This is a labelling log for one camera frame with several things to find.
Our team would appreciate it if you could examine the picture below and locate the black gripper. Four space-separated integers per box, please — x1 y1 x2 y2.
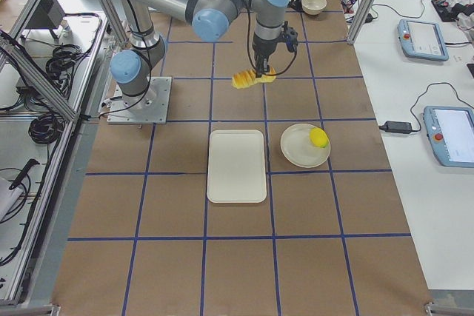
252 21 298 78

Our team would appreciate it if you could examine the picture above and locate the beige round plate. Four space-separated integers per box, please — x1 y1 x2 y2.
280 123 331 168

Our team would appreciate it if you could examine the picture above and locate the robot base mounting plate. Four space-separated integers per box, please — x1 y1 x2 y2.
107 76 173 124

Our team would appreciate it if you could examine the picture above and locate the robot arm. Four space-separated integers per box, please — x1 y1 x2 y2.
110 0 298 110

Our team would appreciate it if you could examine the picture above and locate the beige bowl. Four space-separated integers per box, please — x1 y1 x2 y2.
301 0 327 16

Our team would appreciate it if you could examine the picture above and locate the aluminium frame rail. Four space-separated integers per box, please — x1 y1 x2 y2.
0 29 83 123

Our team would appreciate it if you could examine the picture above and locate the white rectangular tray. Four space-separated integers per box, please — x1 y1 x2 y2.
207 130 267 204

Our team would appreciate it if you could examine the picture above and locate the lower teach pendant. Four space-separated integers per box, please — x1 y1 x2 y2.
423 106 473 168

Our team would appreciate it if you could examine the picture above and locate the upper teach pendant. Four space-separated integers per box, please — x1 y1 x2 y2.
397 19 449 61

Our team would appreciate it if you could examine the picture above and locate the striped bread loaf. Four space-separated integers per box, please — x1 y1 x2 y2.
232 67 276 89

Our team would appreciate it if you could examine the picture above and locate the black power brick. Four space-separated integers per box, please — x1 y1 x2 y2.
378 121 413 134

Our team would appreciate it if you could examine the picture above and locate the teach pendant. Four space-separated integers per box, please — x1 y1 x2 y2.
423 106 473 168
397 19 449 61

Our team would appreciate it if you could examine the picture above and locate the yellow lemon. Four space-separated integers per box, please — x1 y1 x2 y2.
309 127 330 148

